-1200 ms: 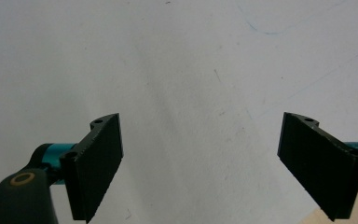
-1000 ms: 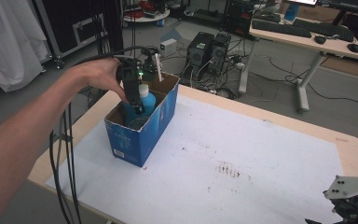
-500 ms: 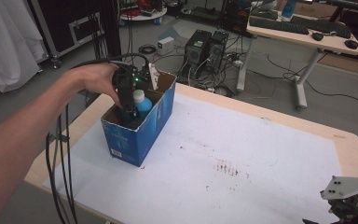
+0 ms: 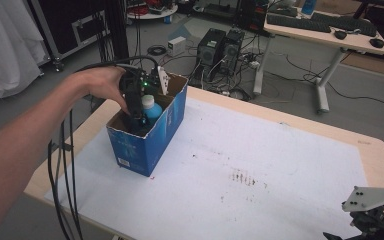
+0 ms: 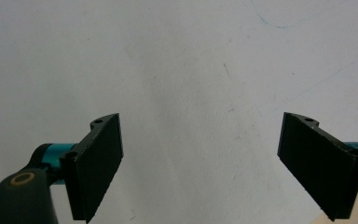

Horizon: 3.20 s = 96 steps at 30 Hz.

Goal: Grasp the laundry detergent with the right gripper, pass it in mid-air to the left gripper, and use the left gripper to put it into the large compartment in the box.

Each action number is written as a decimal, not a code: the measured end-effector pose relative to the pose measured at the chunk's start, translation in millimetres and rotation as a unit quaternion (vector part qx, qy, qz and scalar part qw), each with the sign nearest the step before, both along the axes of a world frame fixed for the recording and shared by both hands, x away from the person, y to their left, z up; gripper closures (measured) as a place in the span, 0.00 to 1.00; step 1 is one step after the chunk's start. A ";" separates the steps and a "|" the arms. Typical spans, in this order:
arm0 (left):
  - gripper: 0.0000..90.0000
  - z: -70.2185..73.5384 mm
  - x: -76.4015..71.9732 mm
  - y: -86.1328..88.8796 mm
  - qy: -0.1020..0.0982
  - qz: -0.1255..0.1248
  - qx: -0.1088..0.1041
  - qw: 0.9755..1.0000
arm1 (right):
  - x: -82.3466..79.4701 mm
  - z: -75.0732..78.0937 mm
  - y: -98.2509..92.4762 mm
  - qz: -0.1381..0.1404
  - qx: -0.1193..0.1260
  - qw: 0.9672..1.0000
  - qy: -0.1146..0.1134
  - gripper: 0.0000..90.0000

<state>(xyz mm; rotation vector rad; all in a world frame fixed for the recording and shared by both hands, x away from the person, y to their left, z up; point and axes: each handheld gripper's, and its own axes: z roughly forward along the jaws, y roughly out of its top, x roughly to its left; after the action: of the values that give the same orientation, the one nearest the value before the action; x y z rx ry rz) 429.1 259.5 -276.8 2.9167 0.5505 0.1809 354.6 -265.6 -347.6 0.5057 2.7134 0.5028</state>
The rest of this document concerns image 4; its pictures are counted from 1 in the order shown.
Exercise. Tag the person's left hand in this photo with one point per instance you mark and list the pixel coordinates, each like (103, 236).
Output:
(103, 83)

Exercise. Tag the black flight case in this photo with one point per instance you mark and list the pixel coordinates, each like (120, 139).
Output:
(70, 26)

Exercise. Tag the white table mat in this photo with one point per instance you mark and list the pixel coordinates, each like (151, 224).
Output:
(246, 160)

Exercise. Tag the black computer tower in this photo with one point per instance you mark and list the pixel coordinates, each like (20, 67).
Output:
(232, 50)
(210, 48)

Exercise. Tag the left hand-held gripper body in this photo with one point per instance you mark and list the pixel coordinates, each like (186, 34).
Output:
(134, 90)

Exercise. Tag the blue cardboard box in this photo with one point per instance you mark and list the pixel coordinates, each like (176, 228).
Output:
(146, 150)

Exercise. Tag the black computer mouse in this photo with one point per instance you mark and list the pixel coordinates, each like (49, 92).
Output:
(377, 43)
(340, 34)

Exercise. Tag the small white power supply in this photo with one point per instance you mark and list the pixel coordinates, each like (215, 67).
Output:
(176, 46)

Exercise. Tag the round white table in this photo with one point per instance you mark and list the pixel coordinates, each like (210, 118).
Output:
(153, 11)

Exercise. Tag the black keyboard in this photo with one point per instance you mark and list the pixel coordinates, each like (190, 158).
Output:
(346, 23)
(296, 23)

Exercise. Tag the white-legged wooden desk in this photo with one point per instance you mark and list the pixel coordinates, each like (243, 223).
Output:
(333, 41)

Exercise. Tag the black metal post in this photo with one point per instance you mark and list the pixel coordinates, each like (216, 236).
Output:
(116, 30)

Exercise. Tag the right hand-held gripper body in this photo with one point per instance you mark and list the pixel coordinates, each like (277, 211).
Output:
(370, 198)

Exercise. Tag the white curtain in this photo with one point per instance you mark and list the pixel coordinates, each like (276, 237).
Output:
(10, 43)

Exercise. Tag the blue detergent bottle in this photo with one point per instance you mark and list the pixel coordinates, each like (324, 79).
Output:
(151, 108)

